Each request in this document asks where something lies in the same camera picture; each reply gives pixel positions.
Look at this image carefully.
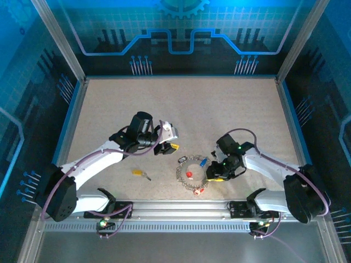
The silver chain keyring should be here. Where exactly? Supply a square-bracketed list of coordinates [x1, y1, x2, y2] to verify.
[175, 155, 212, 192]

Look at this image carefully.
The yellow capped key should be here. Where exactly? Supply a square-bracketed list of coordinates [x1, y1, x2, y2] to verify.
[131, 169, 152, 181]

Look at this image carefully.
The small circuit board with LED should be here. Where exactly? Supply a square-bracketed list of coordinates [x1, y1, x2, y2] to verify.
[95, 215, 116, 238]
[248, 219, 272, 239]

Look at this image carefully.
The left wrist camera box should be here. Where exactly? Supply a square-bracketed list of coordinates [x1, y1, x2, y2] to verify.
[158, 119, 179, 144]

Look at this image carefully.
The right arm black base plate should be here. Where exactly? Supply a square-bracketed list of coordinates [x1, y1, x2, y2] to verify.
[227, 201, 287, 219]

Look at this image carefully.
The aluminium mounting rail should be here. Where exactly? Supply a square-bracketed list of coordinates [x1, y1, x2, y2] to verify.
[32, 198, 331, 223]

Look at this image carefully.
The slotted grey cable duct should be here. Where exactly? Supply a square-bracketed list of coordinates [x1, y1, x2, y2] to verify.
[43, 222, 254, 233]

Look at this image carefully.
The aluminium side rail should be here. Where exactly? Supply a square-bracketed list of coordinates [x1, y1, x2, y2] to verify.
[45, 78, 89, 199]
[275, 77, 319, 198]

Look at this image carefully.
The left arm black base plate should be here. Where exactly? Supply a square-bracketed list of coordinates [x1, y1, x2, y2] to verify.
[83, 201, 134, 219]

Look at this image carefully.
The aluminium frame post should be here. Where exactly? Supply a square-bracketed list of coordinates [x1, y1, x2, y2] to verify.
[30, 0, 89, 83]
[275, 0, 330, 84]

